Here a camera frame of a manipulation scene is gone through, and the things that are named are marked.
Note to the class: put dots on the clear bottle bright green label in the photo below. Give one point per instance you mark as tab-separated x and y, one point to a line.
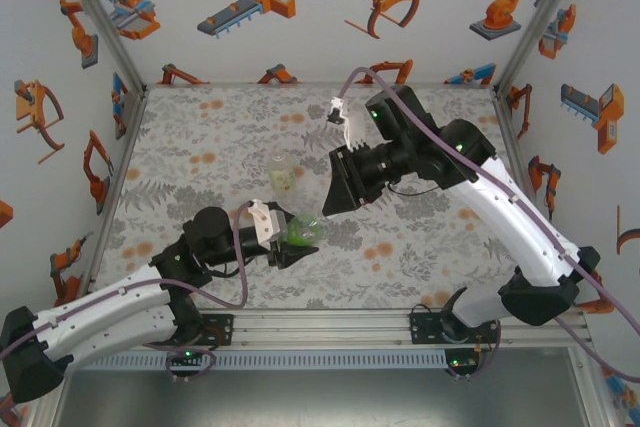
302	232

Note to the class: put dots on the clear bottle pale yellow label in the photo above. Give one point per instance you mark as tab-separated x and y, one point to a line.
282	174

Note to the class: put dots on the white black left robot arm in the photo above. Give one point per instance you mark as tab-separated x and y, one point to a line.
100	302

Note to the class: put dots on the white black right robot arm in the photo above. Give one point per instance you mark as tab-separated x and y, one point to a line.
510	217

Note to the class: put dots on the grey floral table mat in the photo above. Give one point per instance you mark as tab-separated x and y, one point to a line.
225	122

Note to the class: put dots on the small green-lit circuit board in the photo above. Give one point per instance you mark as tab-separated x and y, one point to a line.
187	354
460	362

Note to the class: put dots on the grey metal panel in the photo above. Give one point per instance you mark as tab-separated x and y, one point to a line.
325	399

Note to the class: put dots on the long aluminium base rail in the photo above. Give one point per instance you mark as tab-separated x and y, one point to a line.
325	329

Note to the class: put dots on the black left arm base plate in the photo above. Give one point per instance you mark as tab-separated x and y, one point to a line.
225	329

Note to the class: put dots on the aluminium table side rail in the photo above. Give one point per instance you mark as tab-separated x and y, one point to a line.
114	197
522	172

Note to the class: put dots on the thin aluminium table edge rail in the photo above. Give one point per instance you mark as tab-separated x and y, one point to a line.
320	84

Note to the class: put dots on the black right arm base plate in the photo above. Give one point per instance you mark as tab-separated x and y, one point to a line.
420	327

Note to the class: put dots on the slanted aluminium frame post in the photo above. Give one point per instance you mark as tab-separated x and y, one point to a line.
539	22
104	22

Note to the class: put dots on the short aluminium frame leg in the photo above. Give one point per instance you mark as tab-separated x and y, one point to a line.
587	387
47	419

